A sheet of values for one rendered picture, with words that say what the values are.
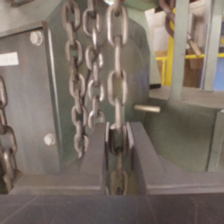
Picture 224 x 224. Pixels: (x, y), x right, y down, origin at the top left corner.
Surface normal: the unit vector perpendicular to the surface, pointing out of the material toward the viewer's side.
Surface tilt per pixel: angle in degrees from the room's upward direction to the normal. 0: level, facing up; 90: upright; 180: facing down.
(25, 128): 90
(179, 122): 90
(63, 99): 90
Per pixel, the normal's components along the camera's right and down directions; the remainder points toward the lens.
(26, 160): -0.48, 0.24
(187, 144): -0.75, 0.19
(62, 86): 0.87, 0.11
